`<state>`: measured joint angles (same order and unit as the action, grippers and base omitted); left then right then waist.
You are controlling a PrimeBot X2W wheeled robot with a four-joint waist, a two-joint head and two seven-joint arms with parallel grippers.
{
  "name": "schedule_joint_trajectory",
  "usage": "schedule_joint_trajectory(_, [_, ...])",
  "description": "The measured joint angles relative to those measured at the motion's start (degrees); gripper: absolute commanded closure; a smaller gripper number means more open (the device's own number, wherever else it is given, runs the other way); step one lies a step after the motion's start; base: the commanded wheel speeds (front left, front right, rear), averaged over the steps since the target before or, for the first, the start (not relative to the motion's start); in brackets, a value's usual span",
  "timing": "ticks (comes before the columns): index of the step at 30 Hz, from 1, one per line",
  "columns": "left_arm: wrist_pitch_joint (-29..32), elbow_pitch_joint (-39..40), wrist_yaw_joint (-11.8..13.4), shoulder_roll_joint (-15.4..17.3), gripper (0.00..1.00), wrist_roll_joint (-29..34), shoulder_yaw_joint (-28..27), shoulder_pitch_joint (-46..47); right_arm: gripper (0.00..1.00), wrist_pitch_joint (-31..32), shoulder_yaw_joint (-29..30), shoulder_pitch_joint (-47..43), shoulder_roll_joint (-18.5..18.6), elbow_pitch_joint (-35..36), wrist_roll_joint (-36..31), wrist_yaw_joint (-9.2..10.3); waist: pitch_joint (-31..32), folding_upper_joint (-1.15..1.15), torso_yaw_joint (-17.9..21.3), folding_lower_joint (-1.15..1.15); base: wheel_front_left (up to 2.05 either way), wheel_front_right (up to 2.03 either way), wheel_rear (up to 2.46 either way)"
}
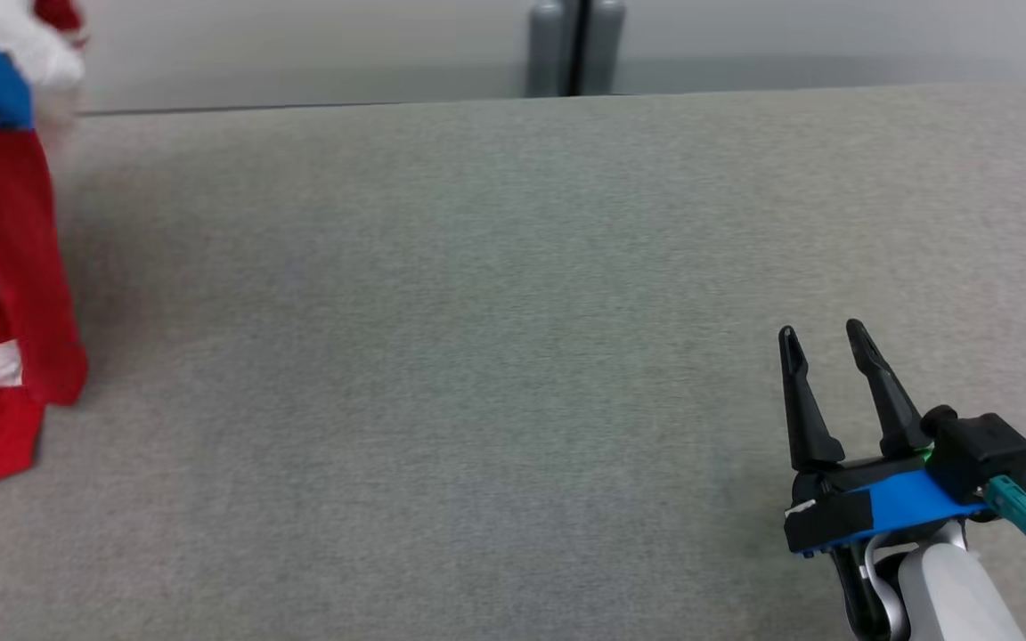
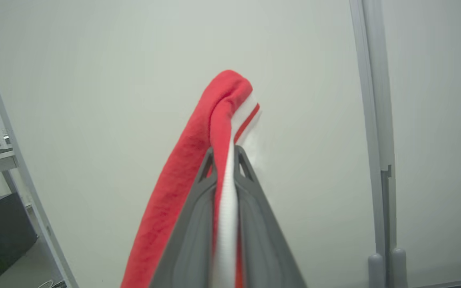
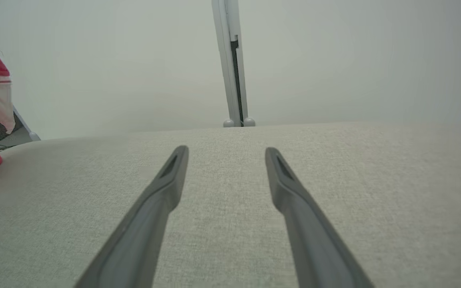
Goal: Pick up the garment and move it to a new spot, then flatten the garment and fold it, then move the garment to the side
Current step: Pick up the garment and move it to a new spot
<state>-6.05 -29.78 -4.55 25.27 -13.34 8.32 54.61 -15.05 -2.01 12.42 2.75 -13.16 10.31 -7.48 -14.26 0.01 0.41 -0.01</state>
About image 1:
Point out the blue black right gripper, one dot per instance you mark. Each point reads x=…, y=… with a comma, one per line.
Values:
x=909, y=503

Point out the red T-shirt with white sleeves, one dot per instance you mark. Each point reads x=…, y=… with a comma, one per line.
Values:
x=19, y=231

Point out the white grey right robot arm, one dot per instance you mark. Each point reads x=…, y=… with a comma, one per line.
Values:
x=954, y=588

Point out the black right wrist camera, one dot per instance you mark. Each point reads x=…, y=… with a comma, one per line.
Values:
x=981, y=450

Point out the grey rounded post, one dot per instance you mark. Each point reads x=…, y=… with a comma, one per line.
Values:
x=604, y=44
x=550, y=44

